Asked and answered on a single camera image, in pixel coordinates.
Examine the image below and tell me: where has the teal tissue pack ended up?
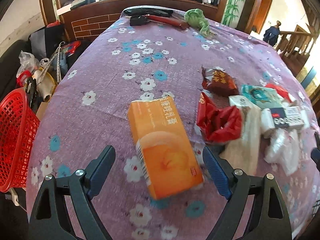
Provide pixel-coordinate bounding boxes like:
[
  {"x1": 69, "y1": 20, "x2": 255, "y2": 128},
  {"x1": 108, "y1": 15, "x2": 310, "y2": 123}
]
[{"x1": 241, "y1": 85, "x2": 283, "y2": 109}]

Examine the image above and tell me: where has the brown wooden door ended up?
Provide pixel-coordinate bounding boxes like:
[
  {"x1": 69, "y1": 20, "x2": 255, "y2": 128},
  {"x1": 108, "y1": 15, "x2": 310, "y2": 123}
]
[{"x1": 252, "y1": 0, "x2": 272, "y2": 34}]

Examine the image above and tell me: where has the dark blue hanging jacket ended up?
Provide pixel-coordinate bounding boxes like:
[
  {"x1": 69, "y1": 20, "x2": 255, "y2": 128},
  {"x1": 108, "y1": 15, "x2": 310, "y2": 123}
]
[{"x1": 263, "y1": 21, "x2": 281, "y2": 47}]

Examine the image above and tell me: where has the purple floral tablecloth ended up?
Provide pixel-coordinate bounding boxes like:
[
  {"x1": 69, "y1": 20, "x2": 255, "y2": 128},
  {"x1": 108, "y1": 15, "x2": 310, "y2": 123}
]
[{"x1": 26, "y1": 15, "x2": 319, "y2": 239}]

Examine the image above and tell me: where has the black flat case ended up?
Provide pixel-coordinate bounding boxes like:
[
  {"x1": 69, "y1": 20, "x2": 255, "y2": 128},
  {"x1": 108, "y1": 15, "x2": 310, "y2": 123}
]
[{"x1": 124, "y1": 8, "x2": 174, "y2": 17}]

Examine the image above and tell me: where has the wooden brick pattern counter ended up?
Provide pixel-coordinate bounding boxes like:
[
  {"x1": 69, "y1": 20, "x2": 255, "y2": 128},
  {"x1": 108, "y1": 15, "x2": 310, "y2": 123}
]
[{"x1": 60, "y1": 0, "x2": 218, "y2": 41}]

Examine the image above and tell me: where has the red handled tool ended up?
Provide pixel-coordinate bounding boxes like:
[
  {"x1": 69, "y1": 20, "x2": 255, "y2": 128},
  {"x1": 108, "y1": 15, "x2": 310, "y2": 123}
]
[{"x1": 146, "y1": 15, "x2": 189, "y2": 30}]

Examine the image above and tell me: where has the small black box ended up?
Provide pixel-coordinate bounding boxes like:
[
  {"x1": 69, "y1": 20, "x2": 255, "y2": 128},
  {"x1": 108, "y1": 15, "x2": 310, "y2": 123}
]
[{"x1": 130, "y1": 15, "x2": 149, "y2": 26}]

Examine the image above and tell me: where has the black sofa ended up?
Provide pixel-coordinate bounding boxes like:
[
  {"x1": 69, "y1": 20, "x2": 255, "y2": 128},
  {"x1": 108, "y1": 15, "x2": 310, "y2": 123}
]
[{"x1": 0, "y1": 40, "x2": 31, "y2": 100}]

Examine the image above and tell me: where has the red plastic bag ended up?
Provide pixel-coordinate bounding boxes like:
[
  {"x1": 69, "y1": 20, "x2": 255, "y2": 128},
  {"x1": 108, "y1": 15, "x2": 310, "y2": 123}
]
[{"x1": 196, "y1": 92, "x2": 242, "y2": 144}]

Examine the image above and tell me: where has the clear plastic bag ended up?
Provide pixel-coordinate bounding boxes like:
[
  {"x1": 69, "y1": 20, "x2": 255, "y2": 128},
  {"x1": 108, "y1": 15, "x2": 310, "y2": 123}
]
[{"x1": 16, "y1": 51, "x2": 40, "y2": 78}]

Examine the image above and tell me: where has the wooden stair railing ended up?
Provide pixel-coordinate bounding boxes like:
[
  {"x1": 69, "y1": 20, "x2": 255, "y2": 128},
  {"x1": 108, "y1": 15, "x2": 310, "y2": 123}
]
[{"x1": 275, "y1": 25, "x2": 317, "y2": 64}]

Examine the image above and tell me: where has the red plastic mesh basket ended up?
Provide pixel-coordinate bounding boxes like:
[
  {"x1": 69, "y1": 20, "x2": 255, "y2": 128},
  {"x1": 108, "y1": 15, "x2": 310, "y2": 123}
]
[{"x1": 1, "y1": 88, "x2": 40, "y2": 192}]

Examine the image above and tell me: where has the orange cardboard box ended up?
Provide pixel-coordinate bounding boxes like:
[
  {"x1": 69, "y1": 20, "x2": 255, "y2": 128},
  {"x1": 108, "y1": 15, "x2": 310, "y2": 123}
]
[{"x1": 127, "y1": 96, "x2": 203, "y2": 200}]

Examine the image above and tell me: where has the white plastic bag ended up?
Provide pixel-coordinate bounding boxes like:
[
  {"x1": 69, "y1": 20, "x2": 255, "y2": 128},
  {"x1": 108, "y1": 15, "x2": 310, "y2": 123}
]
[{"x1": 264, "y1": 128, "x2": 300, "y2": 176}]

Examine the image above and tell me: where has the dark red snack wrapper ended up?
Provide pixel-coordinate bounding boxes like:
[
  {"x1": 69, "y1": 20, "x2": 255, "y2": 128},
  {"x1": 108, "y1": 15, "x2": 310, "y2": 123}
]
[{"x1": 201, "y1": 67, "x2": 239, "y2": 97}]

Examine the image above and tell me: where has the green crumpled cloth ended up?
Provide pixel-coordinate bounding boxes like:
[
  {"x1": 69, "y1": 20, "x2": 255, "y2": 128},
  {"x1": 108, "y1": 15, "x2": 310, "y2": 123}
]
[{"x1": 184, "y1": 9, "x2": 210, "y2": 37}]

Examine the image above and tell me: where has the white grey carton box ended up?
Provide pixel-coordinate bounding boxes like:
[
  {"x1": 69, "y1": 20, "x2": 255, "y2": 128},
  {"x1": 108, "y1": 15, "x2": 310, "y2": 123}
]
[{"x1": 261, "y1": 106, "x2": 310, "y2": 133}]

